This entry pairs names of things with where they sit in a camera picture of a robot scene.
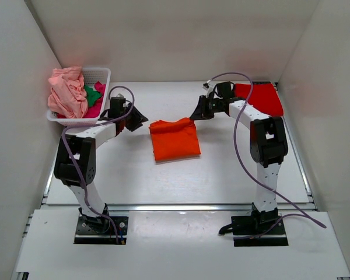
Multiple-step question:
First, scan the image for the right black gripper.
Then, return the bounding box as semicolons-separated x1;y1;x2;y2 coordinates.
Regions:
190;96;223;121

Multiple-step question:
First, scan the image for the orange t shirt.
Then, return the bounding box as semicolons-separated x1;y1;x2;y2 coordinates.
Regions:
149;117;201;162

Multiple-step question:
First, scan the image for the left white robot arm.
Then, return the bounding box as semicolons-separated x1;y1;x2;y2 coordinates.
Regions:
54;96;148;234

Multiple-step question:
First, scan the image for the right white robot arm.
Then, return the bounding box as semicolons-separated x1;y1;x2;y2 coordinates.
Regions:
190;82;288;234

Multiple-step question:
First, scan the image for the magenta t shirt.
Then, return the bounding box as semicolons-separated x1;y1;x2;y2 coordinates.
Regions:
84;81;106;118

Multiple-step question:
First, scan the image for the green t shirt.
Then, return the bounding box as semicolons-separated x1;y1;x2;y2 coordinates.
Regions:
84;85;102;108

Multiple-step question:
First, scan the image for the folded red t shirt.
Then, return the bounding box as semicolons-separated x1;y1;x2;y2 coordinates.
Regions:
248;83;284;117

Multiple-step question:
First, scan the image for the pink t shirt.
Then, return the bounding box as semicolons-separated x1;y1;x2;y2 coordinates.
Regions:
47;66;88;118

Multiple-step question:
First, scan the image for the white plastic basket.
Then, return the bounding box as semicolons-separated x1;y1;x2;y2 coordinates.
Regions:
47;66;111;126

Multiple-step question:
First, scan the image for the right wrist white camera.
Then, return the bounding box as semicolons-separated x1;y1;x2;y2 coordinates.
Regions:
203;79;215;100

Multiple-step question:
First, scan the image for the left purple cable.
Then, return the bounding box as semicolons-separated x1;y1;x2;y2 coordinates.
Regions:
61;85;135;244

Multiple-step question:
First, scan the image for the purple cable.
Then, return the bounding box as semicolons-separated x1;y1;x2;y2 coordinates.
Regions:
61;85;135;244
204;72;327;240

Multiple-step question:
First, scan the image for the black bracket at wall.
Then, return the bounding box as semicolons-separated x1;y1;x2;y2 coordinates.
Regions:
253;81;271;85

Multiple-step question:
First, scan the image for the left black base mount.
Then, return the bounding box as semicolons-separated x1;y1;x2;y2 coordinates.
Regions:
73;214;129;246

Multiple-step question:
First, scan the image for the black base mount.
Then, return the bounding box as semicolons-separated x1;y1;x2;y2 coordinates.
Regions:
73;214;129;246
218;209;289;247

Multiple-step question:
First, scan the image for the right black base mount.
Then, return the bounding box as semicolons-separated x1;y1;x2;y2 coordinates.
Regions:
218;209;289;247

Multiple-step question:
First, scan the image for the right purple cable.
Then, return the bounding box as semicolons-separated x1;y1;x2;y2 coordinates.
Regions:
204;72;327;240

